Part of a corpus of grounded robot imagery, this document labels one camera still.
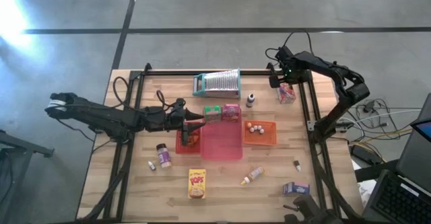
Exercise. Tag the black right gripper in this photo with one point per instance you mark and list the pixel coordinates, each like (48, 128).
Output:
(293, 67)

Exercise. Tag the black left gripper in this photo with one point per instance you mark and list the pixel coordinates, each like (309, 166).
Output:
(165, 119)

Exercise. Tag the green cereal box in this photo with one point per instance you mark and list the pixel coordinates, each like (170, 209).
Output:
(212, 114)

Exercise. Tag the brown snack bag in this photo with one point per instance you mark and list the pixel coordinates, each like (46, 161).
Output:
(194, 139)

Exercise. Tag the red cereal box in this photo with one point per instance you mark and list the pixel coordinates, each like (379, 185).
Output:
(287, 95)

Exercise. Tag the pink cereal box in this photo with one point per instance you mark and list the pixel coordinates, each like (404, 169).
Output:
(231, 113)

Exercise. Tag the orange squeeze bottle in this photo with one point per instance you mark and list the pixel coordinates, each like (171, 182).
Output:
(253, 175)

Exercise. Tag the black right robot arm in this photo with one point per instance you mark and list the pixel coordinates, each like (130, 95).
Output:
(350, 93)

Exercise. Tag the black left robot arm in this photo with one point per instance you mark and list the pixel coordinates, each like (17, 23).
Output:
(101, 116)

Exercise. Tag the red plastic basket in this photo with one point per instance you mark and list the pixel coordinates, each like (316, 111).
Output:
(180, 149)

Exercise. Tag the pink translucent plastic bin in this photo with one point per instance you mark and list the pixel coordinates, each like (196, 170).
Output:
(222, 143)

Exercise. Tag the teal metal box grater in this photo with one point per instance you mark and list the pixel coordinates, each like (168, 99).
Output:
(220, 82)

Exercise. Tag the purple label spice jar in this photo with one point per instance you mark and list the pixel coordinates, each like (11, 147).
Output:
(164, 156)

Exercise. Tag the dark bottle white collar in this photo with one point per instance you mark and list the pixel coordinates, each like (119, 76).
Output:
(250, 100)

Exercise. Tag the yellow Corn Pops box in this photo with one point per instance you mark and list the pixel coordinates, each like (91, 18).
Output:
(197, 183)

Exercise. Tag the orange plastic basket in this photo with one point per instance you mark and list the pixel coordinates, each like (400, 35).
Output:
(259, 139)

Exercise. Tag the black power brick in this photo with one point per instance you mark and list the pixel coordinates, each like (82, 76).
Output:
(362, 154)

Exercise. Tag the blue cereal box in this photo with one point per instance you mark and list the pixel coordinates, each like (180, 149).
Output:
(296, 188)

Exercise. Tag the black metal bar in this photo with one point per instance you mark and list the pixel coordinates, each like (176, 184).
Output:
(373, 172)

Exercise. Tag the white paper sheet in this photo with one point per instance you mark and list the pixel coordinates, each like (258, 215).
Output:
(365, 192)

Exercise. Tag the black equipment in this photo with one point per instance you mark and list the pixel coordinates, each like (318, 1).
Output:
(309, 210)

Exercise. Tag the dark grey laptop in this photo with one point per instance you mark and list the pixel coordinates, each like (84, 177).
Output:
(397, 200)

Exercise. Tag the black metal stand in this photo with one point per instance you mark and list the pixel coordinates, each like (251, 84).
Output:
(20, 143)

